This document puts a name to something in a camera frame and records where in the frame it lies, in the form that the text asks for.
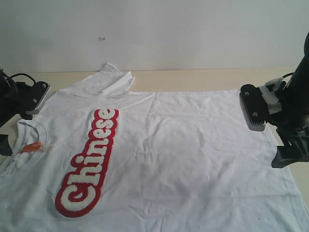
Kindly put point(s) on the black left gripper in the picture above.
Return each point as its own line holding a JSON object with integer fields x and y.
{"x": 11, "y": 96}

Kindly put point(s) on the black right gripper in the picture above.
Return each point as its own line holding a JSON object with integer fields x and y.
{"x": 288, "y": 106}

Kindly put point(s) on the white t-shirt red lettering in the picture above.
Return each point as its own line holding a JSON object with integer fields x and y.
{"x": 99, "y": 158}

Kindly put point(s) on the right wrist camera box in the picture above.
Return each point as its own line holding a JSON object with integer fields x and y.
{"x": 254, "y": 107}

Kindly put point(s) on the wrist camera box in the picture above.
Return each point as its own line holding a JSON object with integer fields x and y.
{"x": 254, "y": 107}
{"x": 36, "y": 98}

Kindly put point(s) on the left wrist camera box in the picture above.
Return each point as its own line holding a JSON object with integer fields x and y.
{"x": 36, "y": 98}

